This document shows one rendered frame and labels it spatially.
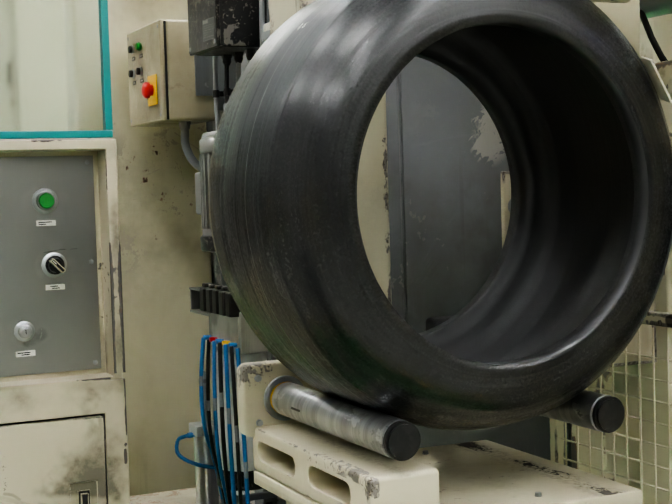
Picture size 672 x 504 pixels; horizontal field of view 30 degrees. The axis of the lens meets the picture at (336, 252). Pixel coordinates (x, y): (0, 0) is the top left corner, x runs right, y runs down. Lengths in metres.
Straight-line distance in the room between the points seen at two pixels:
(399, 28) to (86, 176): 0.77
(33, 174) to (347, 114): 0.76
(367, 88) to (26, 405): 0.85
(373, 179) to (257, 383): 0.33
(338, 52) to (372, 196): 0.44
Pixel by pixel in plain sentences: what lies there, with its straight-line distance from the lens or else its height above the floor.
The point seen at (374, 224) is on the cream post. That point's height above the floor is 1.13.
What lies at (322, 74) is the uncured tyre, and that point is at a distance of 1.36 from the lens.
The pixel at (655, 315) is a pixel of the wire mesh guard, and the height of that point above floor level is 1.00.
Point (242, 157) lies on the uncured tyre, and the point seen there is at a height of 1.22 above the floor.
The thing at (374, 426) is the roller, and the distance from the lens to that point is 1.42.
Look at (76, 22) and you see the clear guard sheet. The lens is 2.00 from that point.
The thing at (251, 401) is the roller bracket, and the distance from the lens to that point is 1.69.
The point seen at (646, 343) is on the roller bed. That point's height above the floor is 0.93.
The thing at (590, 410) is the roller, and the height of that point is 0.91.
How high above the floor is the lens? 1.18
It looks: 3 degrees down
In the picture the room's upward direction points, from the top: 2 degrees counter-clockwise
